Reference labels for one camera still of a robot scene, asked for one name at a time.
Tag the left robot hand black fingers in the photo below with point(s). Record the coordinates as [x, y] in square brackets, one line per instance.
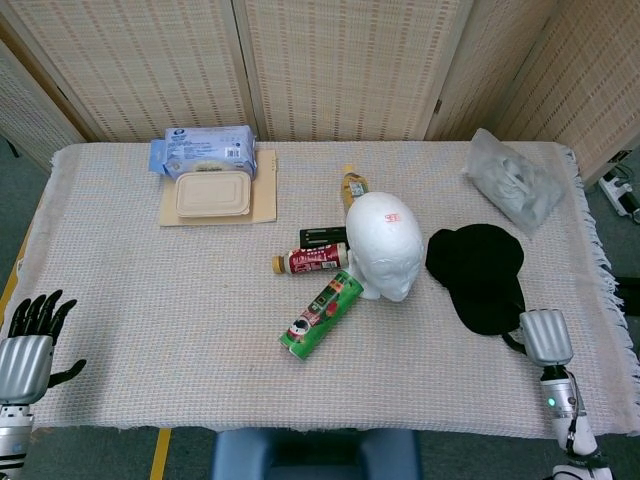
[22, 365]

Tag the right robot hand silver back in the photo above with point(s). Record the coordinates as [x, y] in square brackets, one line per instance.
[546, 337]

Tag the black baseball cap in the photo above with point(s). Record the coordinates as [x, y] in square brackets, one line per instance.
[480, 275]

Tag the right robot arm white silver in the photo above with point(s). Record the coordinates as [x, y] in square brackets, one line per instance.
[567, 405]

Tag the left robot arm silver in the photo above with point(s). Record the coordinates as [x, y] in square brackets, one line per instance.
[12, 435]

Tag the white foam mannequin head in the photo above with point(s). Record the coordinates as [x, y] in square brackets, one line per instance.
[387, 240]

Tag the white woven tablecloth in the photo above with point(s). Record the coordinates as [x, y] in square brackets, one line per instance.
[150, 300]

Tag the white cloth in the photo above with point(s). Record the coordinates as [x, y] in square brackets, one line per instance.
[515, 180]

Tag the white power strip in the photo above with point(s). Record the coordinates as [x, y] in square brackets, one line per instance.
[620, 192]

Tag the green chips can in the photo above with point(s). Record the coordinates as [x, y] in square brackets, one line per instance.
[322, 315]

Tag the red label drink bottle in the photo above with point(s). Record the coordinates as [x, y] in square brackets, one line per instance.
[312, 259]

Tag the small black box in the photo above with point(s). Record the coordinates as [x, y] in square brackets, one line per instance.
[320, 235]

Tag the beige lidded lunch box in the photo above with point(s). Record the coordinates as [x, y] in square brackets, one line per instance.
[212, 195]

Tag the blue wet wipes pack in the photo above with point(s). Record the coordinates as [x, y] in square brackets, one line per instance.
[207, 150]

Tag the bamboo folding screen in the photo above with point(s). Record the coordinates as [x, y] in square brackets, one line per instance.
[340, 65]

